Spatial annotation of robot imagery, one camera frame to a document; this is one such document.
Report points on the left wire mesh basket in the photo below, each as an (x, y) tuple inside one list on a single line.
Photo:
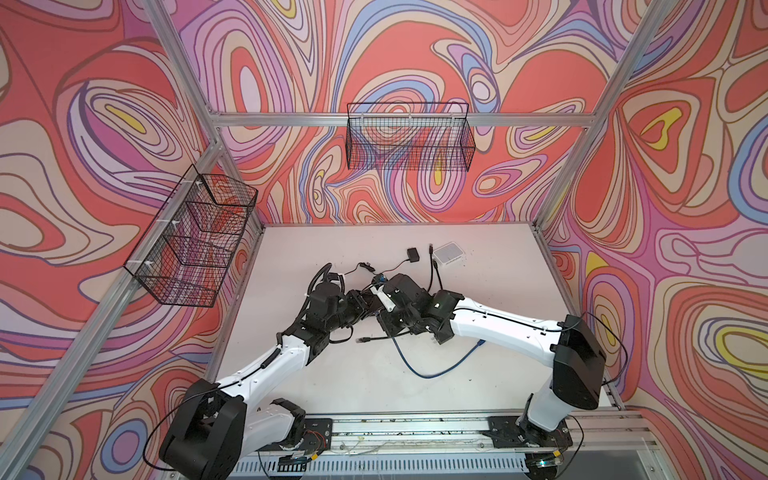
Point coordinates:
[(199, 228)]

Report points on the black power adapter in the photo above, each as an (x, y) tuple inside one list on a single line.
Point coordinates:
[(412, 256)]

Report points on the back wire mesh basket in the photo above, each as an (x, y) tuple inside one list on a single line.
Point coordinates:
[(409, 136)]

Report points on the black network switch box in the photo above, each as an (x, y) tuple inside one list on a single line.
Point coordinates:
[(371, 301)]

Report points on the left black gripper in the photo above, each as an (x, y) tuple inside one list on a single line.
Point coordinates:
[(358, 305)]

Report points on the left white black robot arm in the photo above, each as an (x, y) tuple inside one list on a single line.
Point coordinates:
[(252, 378)]

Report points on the wire mesh basket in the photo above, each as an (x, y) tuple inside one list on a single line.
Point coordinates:
[(409, 136), (199, 228)]

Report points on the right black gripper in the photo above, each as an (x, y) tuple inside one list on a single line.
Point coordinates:
[(386, 322)]

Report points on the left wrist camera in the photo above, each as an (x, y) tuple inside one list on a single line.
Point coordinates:
[(324, 301)]

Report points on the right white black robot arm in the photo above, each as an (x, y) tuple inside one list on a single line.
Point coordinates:
[(568, 347)]

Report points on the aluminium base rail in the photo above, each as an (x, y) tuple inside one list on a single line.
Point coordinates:
[(605, 445)]

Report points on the small white network switch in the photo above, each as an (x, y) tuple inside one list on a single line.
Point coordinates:
[(448, 254)]

